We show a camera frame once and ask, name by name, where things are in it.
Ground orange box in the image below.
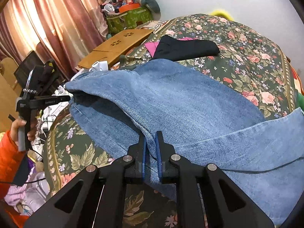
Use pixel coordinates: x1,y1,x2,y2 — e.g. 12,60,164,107
119,3,141,13

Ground black folded garment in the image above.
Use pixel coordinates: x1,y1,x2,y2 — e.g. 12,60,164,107
153,35,220,61

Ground floral bed cover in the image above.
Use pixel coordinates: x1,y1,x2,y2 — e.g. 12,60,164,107
44,14,303,227

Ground orange sleeve forearm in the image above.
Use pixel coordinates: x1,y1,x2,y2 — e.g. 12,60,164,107
0,131,25,199

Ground pink folded garment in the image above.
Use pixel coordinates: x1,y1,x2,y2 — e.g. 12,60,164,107
144,37,193,57

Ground white clothes pile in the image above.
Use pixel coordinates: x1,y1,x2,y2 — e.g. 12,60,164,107
38,85,73,133

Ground pink curtain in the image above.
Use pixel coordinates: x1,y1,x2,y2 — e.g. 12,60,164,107
1,0,108,79

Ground blue denim jeans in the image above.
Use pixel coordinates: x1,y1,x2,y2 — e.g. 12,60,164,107
66,59,303,225

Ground person's left hand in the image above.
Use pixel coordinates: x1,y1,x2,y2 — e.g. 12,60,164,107
10,118,38,145

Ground yellow curved tube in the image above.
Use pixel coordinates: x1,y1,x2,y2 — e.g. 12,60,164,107
210,9,234,21

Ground green storage bag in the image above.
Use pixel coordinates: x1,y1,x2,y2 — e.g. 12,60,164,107
106,7,153,35

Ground wooden lap desk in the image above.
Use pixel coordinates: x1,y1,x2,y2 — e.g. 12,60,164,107
78,29,153,69

